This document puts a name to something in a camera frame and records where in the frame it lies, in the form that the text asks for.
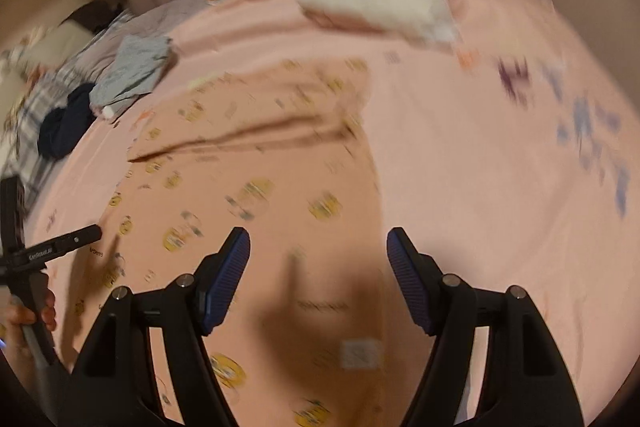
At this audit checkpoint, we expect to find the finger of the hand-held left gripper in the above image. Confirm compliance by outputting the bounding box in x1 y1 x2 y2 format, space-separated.
50 225 104 258

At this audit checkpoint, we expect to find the pink cartoon print garment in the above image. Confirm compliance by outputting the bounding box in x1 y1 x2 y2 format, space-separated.
65 57 388 427

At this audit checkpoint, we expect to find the dark brown cloth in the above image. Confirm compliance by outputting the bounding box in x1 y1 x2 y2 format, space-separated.
64 1 127 34

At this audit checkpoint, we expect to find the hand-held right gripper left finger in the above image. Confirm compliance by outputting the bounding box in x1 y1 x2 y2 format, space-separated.
57 227 251 427

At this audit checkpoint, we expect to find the pink printed bed sheet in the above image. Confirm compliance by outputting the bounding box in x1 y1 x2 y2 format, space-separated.
20 0 640 427

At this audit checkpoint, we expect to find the grey garment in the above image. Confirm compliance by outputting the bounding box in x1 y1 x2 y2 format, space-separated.
89 35 174 122

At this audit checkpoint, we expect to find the plaid cloth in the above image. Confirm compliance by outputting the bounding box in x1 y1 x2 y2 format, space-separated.
0 52 103 210

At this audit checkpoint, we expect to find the beige pillow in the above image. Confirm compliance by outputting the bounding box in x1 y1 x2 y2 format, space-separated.
27 21 97 75

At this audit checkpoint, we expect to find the person's left hand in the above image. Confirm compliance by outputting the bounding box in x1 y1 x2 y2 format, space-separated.
0 289 57 380

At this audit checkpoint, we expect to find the navy garment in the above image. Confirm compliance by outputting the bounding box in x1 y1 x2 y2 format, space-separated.
37 83 99 160

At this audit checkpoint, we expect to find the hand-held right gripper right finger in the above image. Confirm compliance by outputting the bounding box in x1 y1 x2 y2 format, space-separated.
386 227 586 427

